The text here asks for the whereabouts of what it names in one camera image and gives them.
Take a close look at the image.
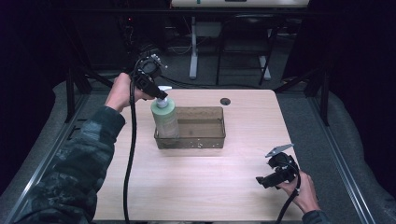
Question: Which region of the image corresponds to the aluminium floor rail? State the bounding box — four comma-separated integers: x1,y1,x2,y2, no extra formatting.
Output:
2,92,92,224
305,94,376,224

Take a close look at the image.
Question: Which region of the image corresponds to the black frame post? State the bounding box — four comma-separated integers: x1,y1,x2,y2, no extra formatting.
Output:
319,68,331,127
64,65,77,123

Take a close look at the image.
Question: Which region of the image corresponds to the green pump bottle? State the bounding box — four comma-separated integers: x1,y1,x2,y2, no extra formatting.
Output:
149,85,181,140

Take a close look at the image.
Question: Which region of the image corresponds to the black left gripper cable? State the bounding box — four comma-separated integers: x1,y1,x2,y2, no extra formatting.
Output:
122,59,140,224

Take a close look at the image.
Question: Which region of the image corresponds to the person's right hand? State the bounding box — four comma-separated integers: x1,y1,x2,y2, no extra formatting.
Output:
276,170,322,215

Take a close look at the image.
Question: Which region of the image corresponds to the dark equipment rack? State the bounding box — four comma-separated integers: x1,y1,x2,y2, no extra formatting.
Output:
114,11,170,70

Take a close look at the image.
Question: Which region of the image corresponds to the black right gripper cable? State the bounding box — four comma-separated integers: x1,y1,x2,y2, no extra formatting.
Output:
275,161,303,224

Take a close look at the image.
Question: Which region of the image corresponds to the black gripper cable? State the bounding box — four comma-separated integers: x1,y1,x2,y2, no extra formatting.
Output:
122,59,140,224
275,161,303,224

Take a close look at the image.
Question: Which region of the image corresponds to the person's left hand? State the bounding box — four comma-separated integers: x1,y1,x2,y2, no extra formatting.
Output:
104,72,155,113

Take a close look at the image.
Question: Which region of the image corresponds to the brown transparent plastic bin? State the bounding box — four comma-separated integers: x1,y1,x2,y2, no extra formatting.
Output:
153,105,227,150

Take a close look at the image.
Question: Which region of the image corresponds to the black chair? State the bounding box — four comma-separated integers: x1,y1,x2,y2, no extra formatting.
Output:
215,13,280,87

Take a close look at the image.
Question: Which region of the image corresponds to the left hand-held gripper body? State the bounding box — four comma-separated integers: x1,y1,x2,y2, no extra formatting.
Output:
133,52,169,84

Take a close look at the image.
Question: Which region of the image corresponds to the white desk leg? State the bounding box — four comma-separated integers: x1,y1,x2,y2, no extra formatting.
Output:
189,16,200,80
259,55,272,81

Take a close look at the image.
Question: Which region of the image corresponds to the black floor cable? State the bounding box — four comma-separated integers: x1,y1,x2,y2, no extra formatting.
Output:
158,73,263,91

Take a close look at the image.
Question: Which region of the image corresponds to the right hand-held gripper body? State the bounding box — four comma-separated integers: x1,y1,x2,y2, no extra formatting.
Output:
264,143,301,186

